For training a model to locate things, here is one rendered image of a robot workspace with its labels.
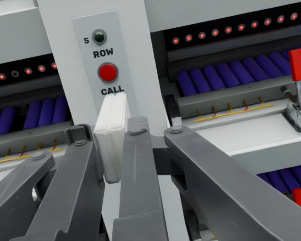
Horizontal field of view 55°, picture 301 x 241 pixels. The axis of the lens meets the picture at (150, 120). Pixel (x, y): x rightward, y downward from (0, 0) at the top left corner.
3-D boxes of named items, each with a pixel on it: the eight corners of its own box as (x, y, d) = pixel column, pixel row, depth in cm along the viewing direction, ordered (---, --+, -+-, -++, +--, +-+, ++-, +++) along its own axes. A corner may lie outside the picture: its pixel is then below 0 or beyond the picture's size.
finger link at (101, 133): (121, 183, 15) (106, 186, 15) (123, 132, 21) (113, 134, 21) (108, 128, 14) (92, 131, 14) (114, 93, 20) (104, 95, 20)
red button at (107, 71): (117, 79, 28) (113, 63, 28) (102, 82, 28) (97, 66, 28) (118, 77, 29) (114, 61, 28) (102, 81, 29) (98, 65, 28)
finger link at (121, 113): (108, 128, 14) (123, 125, 14) (115, 93, 20) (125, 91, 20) (121, 183, 15) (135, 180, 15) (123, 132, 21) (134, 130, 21)
